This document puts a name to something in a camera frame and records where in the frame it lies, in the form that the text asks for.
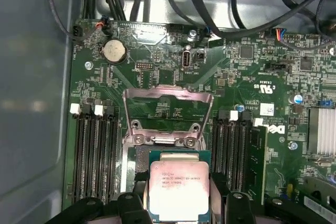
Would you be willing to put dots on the CPU socket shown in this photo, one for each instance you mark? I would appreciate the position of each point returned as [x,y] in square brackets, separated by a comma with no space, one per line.
[141,159]

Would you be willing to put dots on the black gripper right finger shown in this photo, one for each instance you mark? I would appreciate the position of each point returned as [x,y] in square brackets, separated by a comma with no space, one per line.
[237,208]

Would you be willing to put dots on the round coin cell battery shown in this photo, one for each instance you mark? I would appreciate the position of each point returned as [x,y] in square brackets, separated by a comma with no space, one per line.
[115,51]

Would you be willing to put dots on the green motherboard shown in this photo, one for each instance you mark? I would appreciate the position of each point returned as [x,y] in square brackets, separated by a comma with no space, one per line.
[236,77]

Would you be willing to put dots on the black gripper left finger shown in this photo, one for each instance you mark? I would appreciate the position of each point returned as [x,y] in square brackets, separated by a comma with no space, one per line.
[128,208]

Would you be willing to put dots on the metal socket cover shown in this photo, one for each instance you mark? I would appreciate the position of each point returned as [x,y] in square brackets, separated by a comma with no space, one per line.
[162,91]

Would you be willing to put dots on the silver finned heat sink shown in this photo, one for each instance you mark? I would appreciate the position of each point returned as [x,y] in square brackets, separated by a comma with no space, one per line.
[323,132]

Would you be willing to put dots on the open black PC case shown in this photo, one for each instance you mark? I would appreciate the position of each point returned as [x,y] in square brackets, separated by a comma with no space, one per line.
[31,77]

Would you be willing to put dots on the green RAM stick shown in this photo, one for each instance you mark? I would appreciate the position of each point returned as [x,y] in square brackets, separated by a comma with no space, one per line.
[258,161]

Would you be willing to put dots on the silver CPU green substrate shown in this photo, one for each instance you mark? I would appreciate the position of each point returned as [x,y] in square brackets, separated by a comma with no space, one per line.
[178,182]

